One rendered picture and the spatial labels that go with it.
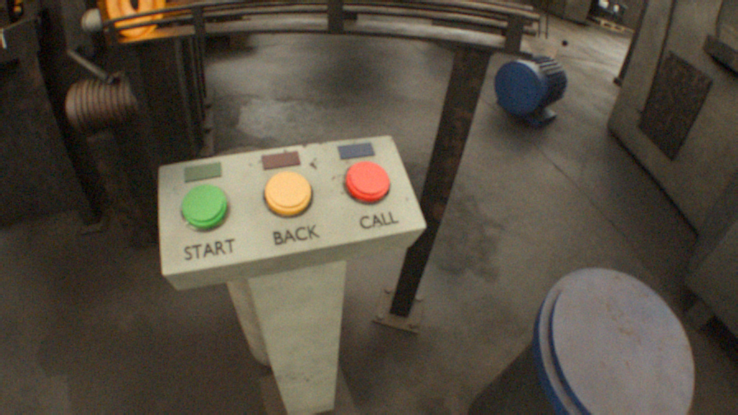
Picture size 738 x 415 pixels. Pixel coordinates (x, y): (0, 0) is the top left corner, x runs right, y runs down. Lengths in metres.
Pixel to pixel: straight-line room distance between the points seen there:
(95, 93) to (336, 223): 0.72
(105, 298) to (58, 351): 0.22
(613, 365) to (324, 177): 0.45
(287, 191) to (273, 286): 0.10
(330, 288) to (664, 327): 0.54
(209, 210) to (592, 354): 0.49
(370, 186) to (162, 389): 0.74
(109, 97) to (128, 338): 0.59
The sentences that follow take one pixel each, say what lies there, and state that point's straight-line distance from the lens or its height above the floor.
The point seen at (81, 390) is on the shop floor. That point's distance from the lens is 1.04.
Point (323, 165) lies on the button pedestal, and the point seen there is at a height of 0.61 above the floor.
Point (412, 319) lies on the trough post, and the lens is 0.96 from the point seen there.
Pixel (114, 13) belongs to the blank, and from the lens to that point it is 0.86.
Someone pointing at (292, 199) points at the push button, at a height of 0.61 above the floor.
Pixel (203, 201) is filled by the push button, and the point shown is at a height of 0.61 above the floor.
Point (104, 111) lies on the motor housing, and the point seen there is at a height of 0.47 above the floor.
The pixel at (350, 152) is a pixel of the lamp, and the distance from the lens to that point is 0.36.
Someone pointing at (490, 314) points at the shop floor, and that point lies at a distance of 1.05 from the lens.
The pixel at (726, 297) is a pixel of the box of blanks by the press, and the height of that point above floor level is 0.20.
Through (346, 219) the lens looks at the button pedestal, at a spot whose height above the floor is 0.59.
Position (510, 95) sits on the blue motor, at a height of 0.14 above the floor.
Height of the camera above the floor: 0.82
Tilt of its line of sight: 42 degrees down
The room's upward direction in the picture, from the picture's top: 8 degrees clockwise
